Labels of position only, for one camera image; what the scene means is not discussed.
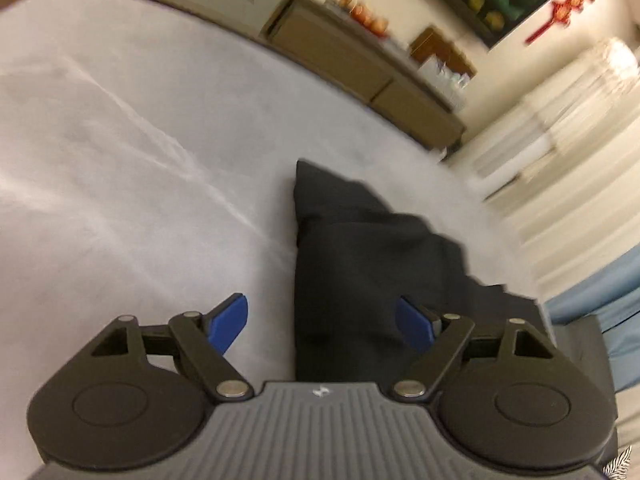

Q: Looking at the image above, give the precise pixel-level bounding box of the blue fabric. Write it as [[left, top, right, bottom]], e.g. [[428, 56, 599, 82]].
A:
[[545, 245, 640, 396]]

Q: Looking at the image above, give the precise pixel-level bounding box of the orange fruit on cabinet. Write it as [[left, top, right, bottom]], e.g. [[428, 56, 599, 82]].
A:
[[330, 0, 391, 38]]

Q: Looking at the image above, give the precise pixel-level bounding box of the cream curtain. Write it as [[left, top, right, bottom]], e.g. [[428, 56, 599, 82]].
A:
[[500, 110, 640, 301]]

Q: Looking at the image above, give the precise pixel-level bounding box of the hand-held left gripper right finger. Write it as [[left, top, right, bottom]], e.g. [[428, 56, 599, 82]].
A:
[[392, 296, 556, 402]]

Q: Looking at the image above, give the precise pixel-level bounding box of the grey television cabinet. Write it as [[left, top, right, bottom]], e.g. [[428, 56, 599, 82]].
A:
[[132, 0, 466, 153]]

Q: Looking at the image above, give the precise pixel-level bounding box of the zebra striped cloth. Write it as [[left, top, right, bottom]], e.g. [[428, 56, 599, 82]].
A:
[[602, 447, 640, 480]]

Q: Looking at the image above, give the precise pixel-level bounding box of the black garment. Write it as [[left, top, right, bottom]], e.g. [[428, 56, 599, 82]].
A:
[[292, 159, 556, 386]]

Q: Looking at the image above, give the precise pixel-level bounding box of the brown box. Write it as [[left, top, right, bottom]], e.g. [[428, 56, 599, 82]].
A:
[[410, 25, 476, 78]]

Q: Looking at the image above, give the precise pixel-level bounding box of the white box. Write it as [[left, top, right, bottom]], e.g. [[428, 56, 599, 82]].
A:
[[417, 57, 473, 111]]

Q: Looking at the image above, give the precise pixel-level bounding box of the red hanging string decoration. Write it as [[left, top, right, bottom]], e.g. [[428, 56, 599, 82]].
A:
[[525, 0, 613, 46]]

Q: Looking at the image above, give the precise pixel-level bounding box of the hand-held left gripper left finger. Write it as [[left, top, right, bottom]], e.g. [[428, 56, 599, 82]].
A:
[[90, 294, 253, 402]]

